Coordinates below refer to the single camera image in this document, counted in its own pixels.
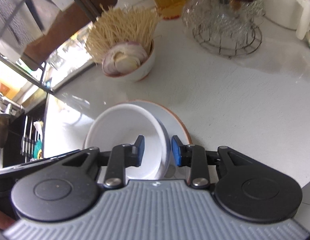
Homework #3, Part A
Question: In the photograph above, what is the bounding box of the white ceramic bowl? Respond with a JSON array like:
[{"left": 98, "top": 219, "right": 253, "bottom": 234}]
[{"left": 84, "top": 103, "right": 165, "bottom": 180}]

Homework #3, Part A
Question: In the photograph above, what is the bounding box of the large white leaf bowl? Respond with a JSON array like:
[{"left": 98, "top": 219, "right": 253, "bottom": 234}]
[{"left": 115, "top": 100, "right": 193, "bottom": 181}]

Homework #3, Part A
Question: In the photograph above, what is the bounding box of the blue plastic bowl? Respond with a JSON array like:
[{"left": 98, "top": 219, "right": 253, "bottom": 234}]
[{"left": 157, "top": 119, "right": 172, "bottom": 179}]

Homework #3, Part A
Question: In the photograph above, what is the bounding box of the person's left hand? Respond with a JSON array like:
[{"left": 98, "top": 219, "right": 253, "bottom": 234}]
[{"left": 0, "top": 211, "right": 15, "bottom": 230}]

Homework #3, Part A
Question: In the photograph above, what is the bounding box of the sink drain rack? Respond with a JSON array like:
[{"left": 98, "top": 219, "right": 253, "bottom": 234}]
[{"left": 20, "top": 116, "right": 44, "bottom": 163}]

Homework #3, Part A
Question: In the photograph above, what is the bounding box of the white spoon in sink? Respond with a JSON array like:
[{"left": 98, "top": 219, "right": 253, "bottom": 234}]
[{"left": 33, "top": 121, "right": 44, "bottom": 141}]

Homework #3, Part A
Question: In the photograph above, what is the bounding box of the bowl with onion and noodles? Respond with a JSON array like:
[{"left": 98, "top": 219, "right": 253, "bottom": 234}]
[{"left": 101, "top": 41, "right": 156, "bottom": 82}]

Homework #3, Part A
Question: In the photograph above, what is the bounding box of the sliced red onion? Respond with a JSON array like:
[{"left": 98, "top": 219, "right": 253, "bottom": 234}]
[{"left": 102, "top": 42, "right": 148, "bottom": 76}]

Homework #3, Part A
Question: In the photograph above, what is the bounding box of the white rack drip tray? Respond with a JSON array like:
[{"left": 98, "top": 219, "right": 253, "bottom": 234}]
[{"left": 44, "top": 23, "right": 92, "bottom": 90}]

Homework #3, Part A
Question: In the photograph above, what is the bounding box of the yellow detergent bottle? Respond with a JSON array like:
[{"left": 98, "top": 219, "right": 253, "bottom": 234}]
[{"left": 0, "top": 80, "right": 20, "bottom": 100}]

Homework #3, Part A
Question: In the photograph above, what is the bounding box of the dry noodle bundle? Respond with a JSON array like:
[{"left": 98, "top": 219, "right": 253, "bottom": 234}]
[{"left": 85, "top": 7, "right": 163, "bottom": 63}]

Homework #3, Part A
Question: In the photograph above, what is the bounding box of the black dish rack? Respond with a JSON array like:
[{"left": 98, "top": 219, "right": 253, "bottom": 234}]
[{"left": 0, "top": 0, "right": 98, "bottom": 94}]

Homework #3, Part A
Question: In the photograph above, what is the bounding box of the brown cutting board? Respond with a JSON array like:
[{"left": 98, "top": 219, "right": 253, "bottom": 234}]
[{"left": 21, "top": 0, "right": 117, "bottom": 70}]

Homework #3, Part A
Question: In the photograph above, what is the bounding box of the white electric cooker pot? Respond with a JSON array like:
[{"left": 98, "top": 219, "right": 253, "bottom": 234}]
[{"left": 263, "top": 0, "right": 310, "bottom": 40}]

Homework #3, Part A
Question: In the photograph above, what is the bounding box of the wire glass rack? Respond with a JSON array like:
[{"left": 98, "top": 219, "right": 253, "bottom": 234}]
[{"left": 182, "top": 0, "right": 265, "bottom": 58}]

